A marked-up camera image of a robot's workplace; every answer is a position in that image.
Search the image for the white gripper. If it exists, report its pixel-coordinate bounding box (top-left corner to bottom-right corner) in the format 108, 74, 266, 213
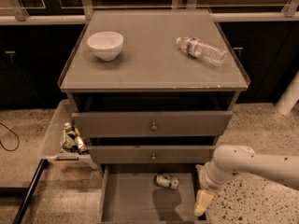
193, 162, 226, 217

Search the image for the green white 7up can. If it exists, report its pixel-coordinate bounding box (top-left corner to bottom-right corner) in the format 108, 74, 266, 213
155, 174, 179, 189

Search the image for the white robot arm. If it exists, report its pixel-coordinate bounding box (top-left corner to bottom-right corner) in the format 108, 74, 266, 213
203, 78, 298, 224

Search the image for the grey bottom drawer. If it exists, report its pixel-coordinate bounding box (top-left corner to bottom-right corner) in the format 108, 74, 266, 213
97, 164, 211, 224

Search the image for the grey drawer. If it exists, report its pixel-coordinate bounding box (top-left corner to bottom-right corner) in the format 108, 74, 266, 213
97, 164, 211, 224
89, 146, 215, 164
72, 111, 232, 137

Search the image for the grey top drawer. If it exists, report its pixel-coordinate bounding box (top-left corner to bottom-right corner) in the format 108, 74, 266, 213
72, 111, 232, 137

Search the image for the grey middle drawer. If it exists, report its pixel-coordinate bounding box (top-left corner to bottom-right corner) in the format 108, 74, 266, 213
89, 146, 215, 164

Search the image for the grey drawer cabinet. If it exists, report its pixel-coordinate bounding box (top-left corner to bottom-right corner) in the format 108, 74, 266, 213
57, 8, 250, 224

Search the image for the small bottle in bin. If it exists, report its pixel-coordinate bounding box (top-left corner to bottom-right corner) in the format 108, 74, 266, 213
75, 136, 88, 154

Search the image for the green packet in bin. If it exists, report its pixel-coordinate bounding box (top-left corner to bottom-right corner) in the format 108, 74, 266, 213
61, 122, 78, 153

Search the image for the clear plastic water bottle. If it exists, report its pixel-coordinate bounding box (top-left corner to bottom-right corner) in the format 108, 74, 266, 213
177, 37, 227, 67

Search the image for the white ceramic bowl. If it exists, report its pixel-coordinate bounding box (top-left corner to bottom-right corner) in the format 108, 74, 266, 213
87, 31, 123, 61

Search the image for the black floor rail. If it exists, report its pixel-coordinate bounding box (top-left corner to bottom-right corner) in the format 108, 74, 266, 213
12, 159, 49, 224

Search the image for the black floor cable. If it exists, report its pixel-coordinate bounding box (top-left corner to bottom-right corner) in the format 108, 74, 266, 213
0, 122, 21, 152

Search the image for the metal railing frame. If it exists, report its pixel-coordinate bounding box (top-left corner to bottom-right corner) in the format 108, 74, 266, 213
0, 0, 299, 25

